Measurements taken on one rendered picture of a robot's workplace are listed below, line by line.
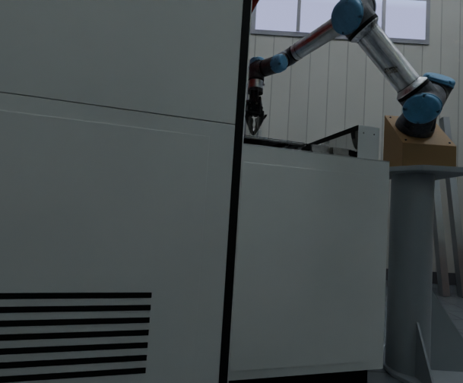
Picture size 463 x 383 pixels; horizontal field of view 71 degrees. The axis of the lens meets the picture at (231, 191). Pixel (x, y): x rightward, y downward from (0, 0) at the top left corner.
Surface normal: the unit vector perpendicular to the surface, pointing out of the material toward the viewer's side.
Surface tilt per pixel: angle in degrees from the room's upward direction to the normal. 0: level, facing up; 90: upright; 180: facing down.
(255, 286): 90
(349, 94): 90
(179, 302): 90
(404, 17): 90
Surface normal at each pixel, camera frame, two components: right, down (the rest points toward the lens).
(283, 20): 0.00, -0.07
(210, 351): 0.26, -0.04
